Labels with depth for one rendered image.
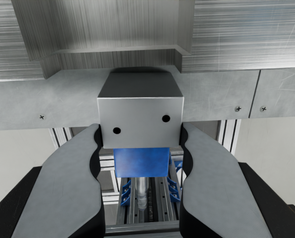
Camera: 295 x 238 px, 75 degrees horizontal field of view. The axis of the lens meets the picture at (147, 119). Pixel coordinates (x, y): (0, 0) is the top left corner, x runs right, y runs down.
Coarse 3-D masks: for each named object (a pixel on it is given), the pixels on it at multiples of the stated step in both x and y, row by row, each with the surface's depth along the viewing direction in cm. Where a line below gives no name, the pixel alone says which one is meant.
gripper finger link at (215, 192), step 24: (192, 144) 10; (216, 144) 10; (192, 168) 8; (216, 168) 8; (240, 168) 8; (192, 192) 7; (216, 192) 7; (240, 192) 7; (192, 216) 6; (216, 216) 6; (240, 216) 6
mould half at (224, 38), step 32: (0, 0) 5; (224, 0) 6; (256, 0) 6; (288, 0) 6; (0, 32) 6; (224, 32) 6; (256, 32) 6; (288, 32) 6; (0, 64) 6; (32, 64) 6; (192, 64) 6; (224, 64) 6; (256, 64) 7; (288, 64) 7
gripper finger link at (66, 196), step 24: (72, 144) 10; (96, 144) 10; (48, 168) 8; (72, 168) 8; (96, 168) 10; (48, 192) 7; (72, 192) 7; (96, 192) 7; (24, 216) 6; (48, 216) 6; (72, 216) 6; (96, 216) 6
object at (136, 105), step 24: (168, 72) 15; (120, 96) 11; (144, 96) 11; (168, 96) 11; (120, 120) 11; (144, 120) 11; (168, 120) 12; (120, 144) 12; (144, 144) 12; (168, 144) 12; (120, 168) 15; (144, 168) 15; (168, 168) 15; (144, 192) 18
